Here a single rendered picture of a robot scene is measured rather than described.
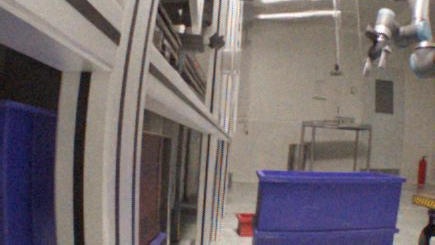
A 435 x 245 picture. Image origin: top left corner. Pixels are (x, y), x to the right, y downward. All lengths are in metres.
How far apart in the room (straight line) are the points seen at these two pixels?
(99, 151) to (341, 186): 1.22
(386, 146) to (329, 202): 5.33
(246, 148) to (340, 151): 1.60
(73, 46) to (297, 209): 1.25
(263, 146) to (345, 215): 4.83
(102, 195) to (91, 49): 0.09
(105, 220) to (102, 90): 0.08
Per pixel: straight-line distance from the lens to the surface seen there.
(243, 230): 2.19
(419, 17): 1.77
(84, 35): 0.17
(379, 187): 1.44
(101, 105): 0.22
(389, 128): 6.70
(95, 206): 0.22
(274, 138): 6.17
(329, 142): 6.32
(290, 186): 1.35
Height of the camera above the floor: 0.52
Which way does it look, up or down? 5 degrees up
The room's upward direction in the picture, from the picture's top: 4 degrees clockwise
